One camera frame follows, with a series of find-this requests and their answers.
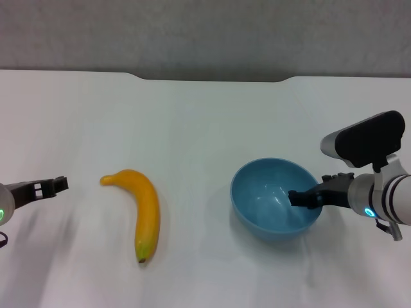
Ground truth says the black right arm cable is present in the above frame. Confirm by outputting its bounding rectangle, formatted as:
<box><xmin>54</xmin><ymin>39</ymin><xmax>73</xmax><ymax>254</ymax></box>
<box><xmin>374</xmin><ymin>217</ymin><xmax>404</xmax><ymax>242</ymax></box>

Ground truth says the silver right camera bracket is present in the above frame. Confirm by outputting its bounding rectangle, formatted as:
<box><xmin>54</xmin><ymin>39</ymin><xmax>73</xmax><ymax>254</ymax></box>
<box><xmin>372</xmin><ymin>153</ymin><xmax>404</xmax><ymax>180</ymax></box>

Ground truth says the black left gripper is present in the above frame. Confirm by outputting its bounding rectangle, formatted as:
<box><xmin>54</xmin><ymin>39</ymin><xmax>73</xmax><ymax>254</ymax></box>
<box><xmin>7</xmin><ymin>175</ymin><xmax>70</xmax><ymax>212</ymax></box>

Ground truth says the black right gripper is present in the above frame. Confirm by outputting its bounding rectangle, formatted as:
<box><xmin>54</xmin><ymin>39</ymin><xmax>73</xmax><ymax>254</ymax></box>
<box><xmin>288</xmin><ymin>172</ymin><xmax>354</xmax><ymax>210</ymax></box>

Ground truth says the blue plastic bowl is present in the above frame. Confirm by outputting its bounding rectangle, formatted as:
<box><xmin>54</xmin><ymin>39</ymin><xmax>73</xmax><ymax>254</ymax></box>
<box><xmin>229</xmin><ymin>157</ymin><xmax>324</xmax><ymax>243</ymax></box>

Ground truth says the yellow banana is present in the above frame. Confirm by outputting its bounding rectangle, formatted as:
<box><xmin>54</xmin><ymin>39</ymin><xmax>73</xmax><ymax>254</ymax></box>
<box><xmin>100</xmin><ymin>169</ymin><xmax>161</xmax><ymax>264</ymax></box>

